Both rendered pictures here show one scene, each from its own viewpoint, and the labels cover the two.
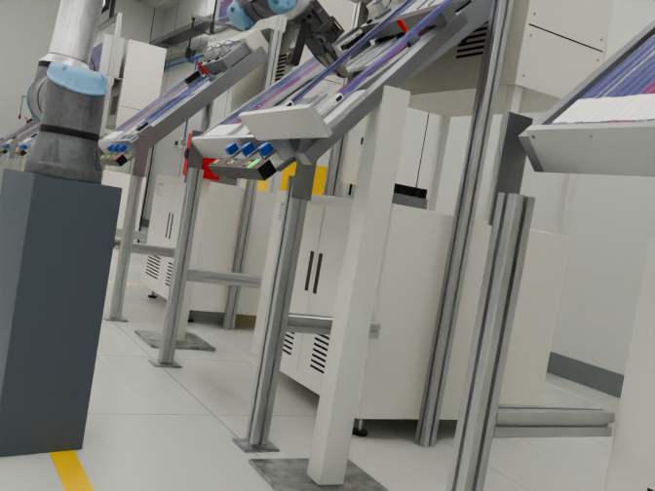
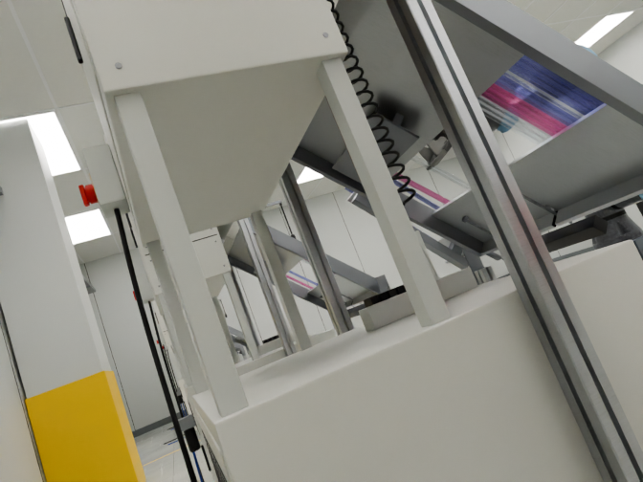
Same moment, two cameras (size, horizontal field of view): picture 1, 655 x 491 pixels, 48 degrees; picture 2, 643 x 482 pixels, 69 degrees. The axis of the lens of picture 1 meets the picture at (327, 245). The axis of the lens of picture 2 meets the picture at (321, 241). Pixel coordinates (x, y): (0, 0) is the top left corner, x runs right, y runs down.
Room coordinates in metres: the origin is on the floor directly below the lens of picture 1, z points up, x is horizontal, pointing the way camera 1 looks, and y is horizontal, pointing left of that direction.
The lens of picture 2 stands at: (3.24, -0.13, 0.68)
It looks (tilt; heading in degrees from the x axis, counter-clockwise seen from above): 9 degrees up; 188
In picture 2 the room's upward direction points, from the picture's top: 21 degrees counter-clockwise
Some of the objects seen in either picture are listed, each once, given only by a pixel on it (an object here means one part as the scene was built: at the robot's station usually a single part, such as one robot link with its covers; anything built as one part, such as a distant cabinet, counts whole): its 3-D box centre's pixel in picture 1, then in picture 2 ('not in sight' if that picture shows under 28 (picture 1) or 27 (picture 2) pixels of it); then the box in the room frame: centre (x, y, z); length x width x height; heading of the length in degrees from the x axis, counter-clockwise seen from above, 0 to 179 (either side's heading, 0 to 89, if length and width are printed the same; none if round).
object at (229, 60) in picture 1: (209, 174); not in sight; (3.48, 0.61, 0.66); 1.01 x 0.73 x 1.31; 120
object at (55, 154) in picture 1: (66, 153); (612, 230); (1.50, 0.56, 0.60); 0.15 x 0.15 x 0.10
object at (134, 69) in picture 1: (104, 132); not in sight; (6.40, 2.08, 0.95); 1.36 x 0.82 x 1.90; 120
